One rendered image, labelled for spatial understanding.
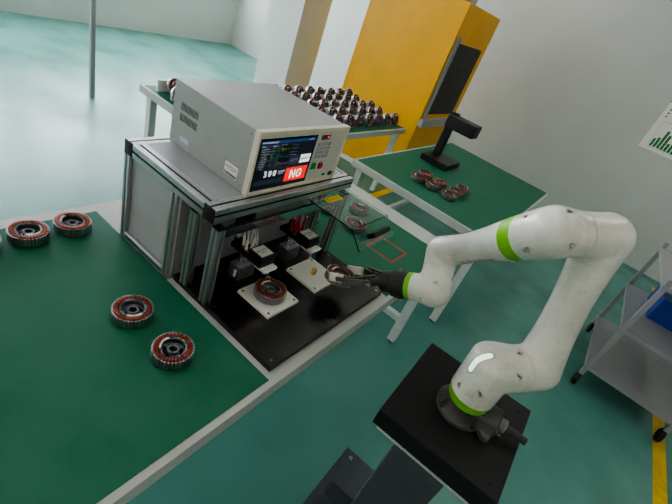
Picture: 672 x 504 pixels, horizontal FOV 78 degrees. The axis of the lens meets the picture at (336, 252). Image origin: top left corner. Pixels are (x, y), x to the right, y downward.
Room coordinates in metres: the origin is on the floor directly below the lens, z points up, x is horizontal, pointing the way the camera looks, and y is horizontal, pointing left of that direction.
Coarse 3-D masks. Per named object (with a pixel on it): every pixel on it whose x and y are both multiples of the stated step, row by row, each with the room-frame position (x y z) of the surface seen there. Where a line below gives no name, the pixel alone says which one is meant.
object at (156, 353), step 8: (160, 336) 0.76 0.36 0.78; (168, 336) 0.77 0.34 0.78; (176, 336) 0.78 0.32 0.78; (184, 336) 0.78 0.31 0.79; (152, 344) 0.72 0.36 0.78; (160, 344) 0.73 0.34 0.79; (168, 344) 0.76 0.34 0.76; (176, 344) 0.77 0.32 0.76; (184, 344) 0.76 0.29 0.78; (192, 344) 0.77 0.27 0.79; (152, 352) 0.70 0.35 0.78; (160, 352) 0.71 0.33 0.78; (168, 352) 0.72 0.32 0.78; (176, 352) 0.73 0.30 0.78; (184, 352) 0.74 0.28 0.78; (192, 352) 0.75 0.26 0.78; (152, 360) 0.69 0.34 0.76; (160, 360) 0.69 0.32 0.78; (168, 360) 0.69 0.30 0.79; (176, 360) 0.70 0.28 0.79; (184, 360) 0.71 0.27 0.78; (168, 368) 0.69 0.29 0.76; (176, 368) 0.70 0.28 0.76
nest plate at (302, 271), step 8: (296, 264) 1.32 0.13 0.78; (304, 264) 1.34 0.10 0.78; (312, 264) 1.36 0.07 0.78; (320, 264) 1.38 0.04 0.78; (288, 272) 1.26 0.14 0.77; (296, 272) 1.27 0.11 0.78; (304, 272) 1.29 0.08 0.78; (320, 272) 1.33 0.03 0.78; (304, 280) 1.24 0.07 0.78; (312, 280) 1.26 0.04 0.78; (320, 280) 1.28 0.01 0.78; (312, 288) 1.21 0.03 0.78; (320, 288) 1.23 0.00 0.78
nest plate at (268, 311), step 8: (248, 288) 1.08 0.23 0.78; (264, 288) 1.11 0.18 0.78; (248, 296) 1.04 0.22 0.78; (288, 296) 1.12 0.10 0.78; (256, 304) 1.02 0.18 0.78; (264, 304) 1.04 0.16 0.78; (280, 304) 1.07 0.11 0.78; (288, 304) 1.08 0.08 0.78; (264, 312) 1.00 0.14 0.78; (272, 312) 1.01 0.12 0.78
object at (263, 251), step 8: (240, 248) 1.12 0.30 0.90; (248, 248) 1.14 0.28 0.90; (256, 248) 1.12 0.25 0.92; (264, 248) 1.14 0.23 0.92; (240, 256) 1.13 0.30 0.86; (248, 256) 1.10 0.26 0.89; (256, 256) 1.09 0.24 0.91; (264, 256) 1.10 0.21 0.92; (272, 256) 1.12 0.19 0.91; (256, 264) 1.08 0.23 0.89; (264, 264) 1.09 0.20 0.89; (272, 264) 1.13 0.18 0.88; (264, 272) 1.07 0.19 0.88
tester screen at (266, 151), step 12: (264, 144) 1.09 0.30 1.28; (276, 144) 1.14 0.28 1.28; (288, 144) 1.18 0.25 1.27; (300, 144) 1.24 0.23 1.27; (312, 144) 1.29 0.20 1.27; (264, 156) 1.10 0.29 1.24; (276, 156) 1.15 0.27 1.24; (288, 156) 1.20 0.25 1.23; (264, 168) 1.11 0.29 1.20; (276, 168) 1.16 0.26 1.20
